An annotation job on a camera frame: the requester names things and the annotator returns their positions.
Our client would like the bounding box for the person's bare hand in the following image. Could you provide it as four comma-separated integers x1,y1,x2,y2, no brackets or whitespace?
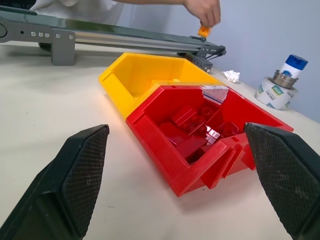
183,0,222,28

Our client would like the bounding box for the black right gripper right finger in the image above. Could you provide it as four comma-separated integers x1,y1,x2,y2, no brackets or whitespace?
243,122,320,240

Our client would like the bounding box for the red toy brick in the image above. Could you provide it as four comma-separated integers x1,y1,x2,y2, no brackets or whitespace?
216,122,242,140
197,101,221,123
171,104,198,127

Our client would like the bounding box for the crumpled white paper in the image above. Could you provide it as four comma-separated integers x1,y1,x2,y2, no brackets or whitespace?
222,70,241,83

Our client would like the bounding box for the yellow plastic bin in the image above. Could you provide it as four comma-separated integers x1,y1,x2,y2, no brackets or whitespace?
98,51,227,120

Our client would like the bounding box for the small metal tin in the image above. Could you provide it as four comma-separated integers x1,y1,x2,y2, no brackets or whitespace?
271,70,300,90

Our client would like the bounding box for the white tape roll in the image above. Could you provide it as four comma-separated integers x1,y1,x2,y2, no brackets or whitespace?
254,76,299,111

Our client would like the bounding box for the orange toy brick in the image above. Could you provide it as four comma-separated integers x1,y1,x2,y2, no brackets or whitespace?
197,24,212,37

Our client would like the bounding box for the white bottle with blue cap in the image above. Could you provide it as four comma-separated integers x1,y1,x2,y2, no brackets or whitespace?
277,54,309,80

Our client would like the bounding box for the red plastic bin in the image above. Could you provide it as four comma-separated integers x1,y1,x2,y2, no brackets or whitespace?
125,84,295,198

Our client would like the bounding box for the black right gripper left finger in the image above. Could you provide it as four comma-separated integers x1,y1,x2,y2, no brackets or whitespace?
0,124,110,240

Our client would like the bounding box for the grey conveyor belt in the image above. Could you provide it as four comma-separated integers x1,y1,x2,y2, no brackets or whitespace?
0,5,227,73

